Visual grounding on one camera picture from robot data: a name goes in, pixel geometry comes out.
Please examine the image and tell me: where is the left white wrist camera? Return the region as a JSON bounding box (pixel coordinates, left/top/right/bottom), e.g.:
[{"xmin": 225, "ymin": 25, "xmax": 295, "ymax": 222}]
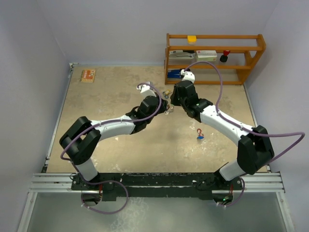
[{"xmin": 137, "ymin": 82, "xmax": 156, "ymax": 98}]

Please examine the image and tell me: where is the blue stapler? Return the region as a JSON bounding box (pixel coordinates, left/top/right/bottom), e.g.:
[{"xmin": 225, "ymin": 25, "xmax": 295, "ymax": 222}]
[{"xmin": 167, "ymin": 69, "xmax": 183, "ymax": 79}]

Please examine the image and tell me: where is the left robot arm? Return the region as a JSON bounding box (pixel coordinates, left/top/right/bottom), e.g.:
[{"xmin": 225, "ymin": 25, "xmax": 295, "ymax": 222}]
[{"xmin": 59, "ymin": 96, "xmax": 169, "ymax": 189}]

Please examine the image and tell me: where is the wooden shelf rack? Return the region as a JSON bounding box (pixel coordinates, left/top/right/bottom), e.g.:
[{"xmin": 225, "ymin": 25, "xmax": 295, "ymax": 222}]
[{"xmin": 164, "ymin": 34, "xmax": 267, "ymax": 85}]

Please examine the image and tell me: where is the red black stamp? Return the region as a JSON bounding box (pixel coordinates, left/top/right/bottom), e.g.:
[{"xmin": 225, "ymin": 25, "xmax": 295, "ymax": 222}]
[{"xmin": 220, "ymin": 50, "xmax": 230, "ymax": 63}]

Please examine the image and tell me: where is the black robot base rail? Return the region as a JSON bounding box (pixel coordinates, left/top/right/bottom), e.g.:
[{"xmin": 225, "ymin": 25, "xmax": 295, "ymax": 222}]
[{"xmin": 70, "ymin": 173, "xmax": 243, "ymax": 203}]

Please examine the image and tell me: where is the white staples box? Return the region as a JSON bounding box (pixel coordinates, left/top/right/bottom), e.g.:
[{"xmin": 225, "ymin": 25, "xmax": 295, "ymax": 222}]
[{"xmin": 196, "ymin": 50, "xmax": 217, "ymax": 62}]

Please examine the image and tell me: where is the orange spiral notebook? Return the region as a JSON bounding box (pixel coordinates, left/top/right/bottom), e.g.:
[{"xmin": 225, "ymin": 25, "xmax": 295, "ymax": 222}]
[{"xmin": 80, "ymin": 69, "xmax": 96, "ymax": 83}]

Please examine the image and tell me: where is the yellow box on shelf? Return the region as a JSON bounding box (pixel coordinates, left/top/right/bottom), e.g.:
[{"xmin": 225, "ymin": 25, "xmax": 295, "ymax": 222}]
[{"xmin": 187, "ymin": 35, "xmax": 197, "ymax": 44}]

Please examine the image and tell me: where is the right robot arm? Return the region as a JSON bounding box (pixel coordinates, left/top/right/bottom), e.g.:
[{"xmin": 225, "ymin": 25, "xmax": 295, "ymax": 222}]
[{"xmin": 170, "ymin": 80, "xmax": 274, "ymax": 189}]

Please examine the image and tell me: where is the red S carabiner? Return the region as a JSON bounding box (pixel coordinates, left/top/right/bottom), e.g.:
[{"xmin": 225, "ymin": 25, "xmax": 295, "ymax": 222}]
[{"xmin": 197, "ymin": 129, "xmax": 203, "ymax": 137}]

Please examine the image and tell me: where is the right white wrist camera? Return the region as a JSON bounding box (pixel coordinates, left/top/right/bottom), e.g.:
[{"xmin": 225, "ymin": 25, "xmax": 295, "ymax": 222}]
[{"xmin": 180, "ymin": 69, "xmax": 195, "ymax": 84}]

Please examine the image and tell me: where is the aluminium frame rail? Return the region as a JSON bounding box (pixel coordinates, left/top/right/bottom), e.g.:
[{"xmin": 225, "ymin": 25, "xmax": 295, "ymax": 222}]
[{"xmin": 29, "ymin": 173, "xmax": 285, "ymax": 193}]

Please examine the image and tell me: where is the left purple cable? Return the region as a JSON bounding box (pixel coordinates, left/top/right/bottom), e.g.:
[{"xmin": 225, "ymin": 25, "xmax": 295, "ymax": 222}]
[{"xmin": 60, "ymin": 82, "xmax": 163, "ymax": 214}]

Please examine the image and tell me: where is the silver key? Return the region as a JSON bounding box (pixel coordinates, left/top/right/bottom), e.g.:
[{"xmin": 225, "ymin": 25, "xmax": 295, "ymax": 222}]
[{"xmin": 164, "ymin": 108, "xmax": 174, "ymax": 115}]

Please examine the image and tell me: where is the white stapler on shelf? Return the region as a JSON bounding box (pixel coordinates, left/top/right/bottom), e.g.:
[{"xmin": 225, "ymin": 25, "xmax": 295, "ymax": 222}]
[{"xmin": 169, "ymin": 50, "xmax": 195, "ymax": 59}]

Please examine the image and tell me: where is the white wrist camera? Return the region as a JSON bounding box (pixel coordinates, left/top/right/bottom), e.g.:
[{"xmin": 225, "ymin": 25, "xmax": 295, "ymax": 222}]
[
  {"xmin": 180, "ymin": 69, "xmax": 195, "ymax": 84},
  {"xmin": 137, "ymin": 82, "xmax": 156, "ymax": 98}
]

